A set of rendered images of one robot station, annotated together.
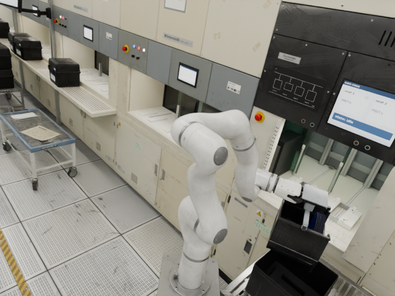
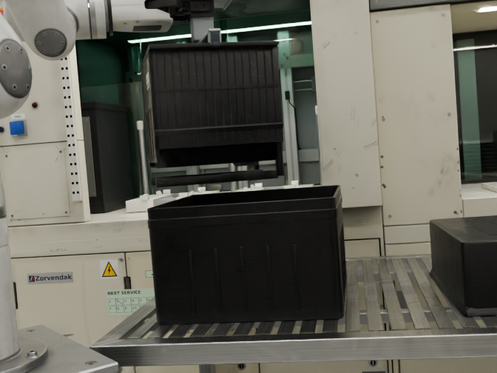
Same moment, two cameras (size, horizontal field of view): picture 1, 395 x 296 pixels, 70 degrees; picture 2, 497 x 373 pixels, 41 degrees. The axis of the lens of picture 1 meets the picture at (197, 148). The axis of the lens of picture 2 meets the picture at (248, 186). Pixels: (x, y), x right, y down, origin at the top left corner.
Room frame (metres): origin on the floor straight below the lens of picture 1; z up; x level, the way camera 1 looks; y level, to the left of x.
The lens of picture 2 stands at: (-0.02, 0.04, 1.00)
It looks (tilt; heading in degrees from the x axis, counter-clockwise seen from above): 3 degrees down; 328
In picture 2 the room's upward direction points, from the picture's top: 4 degrees counter-clockwise
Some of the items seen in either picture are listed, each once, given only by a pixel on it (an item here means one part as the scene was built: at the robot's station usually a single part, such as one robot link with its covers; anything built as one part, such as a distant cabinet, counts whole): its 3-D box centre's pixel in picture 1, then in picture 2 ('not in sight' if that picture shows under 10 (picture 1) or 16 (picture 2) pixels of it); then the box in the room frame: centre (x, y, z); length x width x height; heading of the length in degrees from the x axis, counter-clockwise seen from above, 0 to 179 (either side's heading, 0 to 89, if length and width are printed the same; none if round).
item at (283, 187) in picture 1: (286, 188); (136, 11); (1.01, -0.40, 1.25); 0.11 x 0.10 x 0.07; 71
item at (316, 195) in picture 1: (301, 222); (205, 89); (0.98, -0.50, 1.11); 0.24 x 0.20 x 0.32; 161
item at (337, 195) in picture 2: (290, 282); (257, 248); (0.88, -0.52, 0.85); 0.28 x 0.28 x 0.17; 49
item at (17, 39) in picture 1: (27, 48); not in sight; (3.87, 2.55, 0.93); 0.30 x 0.28 x 0.26; 52
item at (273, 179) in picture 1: (272, 182); (98, 12); (1.04, -0.35, 1.25); 0.09 x 0.03 x 0.08; 161
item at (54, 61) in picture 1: (64, 71); not in sight; (3.09, 1.64, 0.93); 0.30 x 0.28 x 0.26; 46
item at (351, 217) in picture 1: (339, 211); (272, 192); (1.44, -0.93, 0.89); 0.22 x 0.21 x 0.04; 139
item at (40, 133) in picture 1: (40, 132); not in sight; (2.45, 1.58, 0.47); 0.31 x 0.23 x 0.02; 71
